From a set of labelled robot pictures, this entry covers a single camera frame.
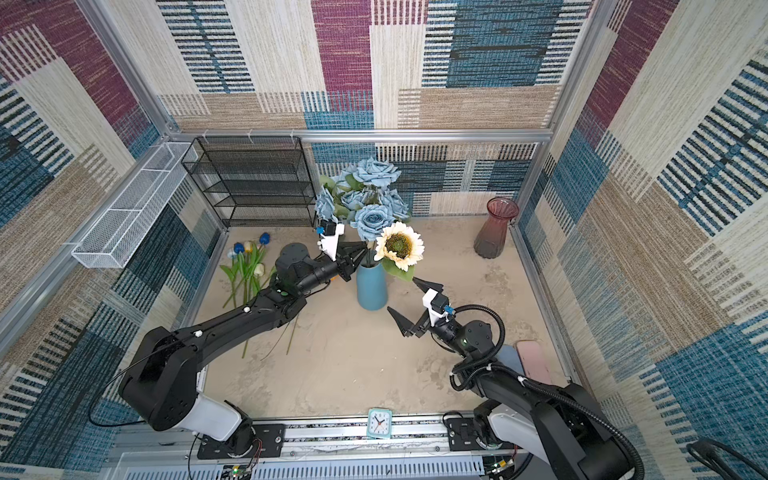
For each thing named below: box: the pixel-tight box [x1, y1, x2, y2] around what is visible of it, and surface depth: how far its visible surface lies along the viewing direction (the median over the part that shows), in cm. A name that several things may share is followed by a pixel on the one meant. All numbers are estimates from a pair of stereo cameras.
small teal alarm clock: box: [366, 407, 393, 439], surface depth 76 cm
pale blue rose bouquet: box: [314, 157, 411, 265], surface depth 66 cm
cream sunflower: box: [374, 222, 425, 282], surface depth 62 cm
